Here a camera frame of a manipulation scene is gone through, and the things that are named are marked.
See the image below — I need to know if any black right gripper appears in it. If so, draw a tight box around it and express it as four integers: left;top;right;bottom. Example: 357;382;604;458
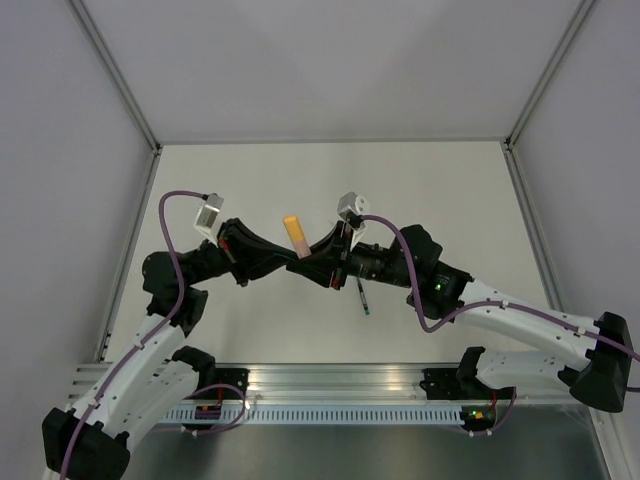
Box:
287;220;415;290

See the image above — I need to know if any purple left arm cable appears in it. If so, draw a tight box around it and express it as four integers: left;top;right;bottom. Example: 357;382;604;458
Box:
59;189;211;480

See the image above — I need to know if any right aluminium frame post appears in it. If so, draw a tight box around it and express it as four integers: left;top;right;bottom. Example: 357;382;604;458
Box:
504;0;599;152

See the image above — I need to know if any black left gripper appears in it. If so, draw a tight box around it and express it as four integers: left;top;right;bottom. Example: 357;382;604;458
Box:
187;217;298;286

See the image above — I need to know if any aluminium frame post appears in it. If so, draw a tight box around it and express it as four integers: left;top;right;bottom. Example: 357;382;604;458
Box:
504;0;599;152
64;0;162;151

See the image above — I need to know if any aluminium mounting rail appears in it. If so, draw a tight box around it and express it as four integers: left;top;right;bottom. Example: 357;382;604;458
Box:
65;363;578;405

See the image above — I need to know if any left aluminium frame post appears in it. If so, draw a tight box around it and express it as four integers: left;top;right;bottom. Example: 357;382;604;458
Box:
64;0;162;151

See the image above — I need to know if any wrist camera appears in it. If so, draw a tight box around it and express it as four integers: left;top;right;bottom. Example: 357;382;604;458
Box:
194;193;224;243
337;191;370;233

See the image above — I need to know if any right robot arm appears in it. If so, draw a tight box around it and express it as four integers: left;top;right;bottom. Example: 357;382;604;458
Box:
283;216;639;413

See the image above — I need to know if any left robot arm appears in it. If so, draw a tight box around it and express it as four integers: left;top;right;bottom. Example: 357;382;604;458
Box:
42;219;297;479

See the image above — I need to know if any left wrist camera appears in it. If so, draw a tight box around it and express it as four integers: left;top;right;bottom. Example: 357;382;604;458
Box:
194;193;224;243

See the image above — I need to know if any white slotted cable duct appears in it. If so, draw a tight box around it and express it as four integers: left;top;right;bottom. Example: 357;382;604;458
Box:
159;404;464;426

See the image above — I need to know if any green fineliner pen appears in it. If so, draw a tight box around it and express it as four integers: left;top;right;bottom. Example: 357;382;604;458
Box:
356;277;371;316

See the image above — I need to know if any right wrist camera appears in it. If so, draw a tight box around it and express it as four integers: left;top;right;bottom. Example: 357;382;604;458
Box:
337;191;370;233

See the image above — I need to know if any orange highlighter marker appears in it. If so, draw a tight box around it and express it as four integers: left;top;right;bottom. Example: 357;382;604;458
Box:
293;238;312;259

